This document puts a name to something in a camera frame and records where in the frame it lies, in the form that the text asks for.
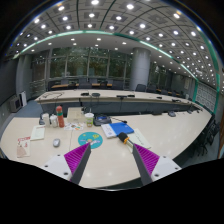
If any pale green notebook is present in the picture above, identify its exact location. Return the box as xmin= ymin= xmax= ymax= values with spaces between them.
xmin=31 ymin=125 xmax=45 ymax=140

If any red sauce bottle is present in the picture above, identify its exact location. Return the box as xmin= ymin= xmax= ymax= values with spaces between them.
xmin=56 ymin=106 xmax=65 ymax=128

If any pale paper under microphone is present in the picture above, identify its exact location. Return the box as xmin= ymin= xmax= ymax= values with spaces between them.
xmin=129 ymin=129 xmax=151 ymax=149

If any black and yellow microphone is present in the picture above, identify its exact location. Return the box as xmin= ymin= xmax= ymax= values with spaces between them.
xmin=118 ymin=132 xmax=133 ymax=147

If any grey computer mouse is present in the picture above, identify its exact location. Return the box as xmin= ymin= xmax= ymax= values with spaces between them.
xmin=53 ymin=138 xmax=60 ymax=147

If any round teal mouse pad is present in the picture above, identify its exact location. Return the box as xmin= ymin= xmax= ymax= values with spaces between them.
xmin=78 ymin=132 xmax=103 ymax=149

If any red and white booklet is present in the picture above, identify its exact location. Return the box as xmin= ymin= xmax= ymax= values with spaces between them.
xmin=17 ymin=137 xmax=30 ymax=158

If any colourful sticker sheet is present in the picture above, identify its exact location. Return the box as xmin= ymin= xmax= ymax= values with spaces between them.
xmin=64 ymin=122 xmax=84 ymax=131

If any blue book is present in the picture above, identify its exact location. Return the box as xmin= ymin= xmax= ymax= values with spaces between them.
xmin=110 ymin=122 xmax=134 ymax=136

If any white jar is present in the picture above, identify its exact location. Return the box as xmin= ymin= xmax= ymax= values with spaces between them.
xmin=42 ymin=113 xmax=50 ymax=127

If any grey round pillar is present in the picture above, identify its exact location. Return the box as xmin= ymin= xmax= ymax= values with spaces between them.
xmin=129 ymin=47 xmax=151 ymax=90

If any paper cup with green print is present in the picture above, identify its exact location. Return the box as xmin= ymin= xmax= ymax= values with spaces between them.
xmin=85 ymin=113 xmax=94 ymax=127

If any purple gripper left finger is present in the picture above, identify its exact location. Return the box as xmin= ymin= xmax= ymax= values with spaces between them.
xmin=43 ymin=142 xmax=92 ymax=185

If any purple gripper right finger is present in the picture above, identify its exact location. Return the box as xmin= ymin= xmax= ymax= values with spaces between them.
xmin=132 ymin=143 xmax=183 ymax=187

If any white plastic bottle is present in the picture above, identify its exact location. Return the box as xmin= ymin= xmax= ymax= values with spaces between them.
xmin=50 ymin=114 xmax=58 ymax=128

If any conference microphone console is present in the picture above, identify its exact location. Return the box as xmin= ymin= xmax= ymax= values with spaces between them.
xmin=93 ymin=115 xmax=111 ymax=126

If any long curved conference desk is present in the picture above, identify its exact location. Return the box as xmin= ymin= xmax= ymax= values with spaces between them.
xmin=35 ymin=89 xmax=202 ymax=115

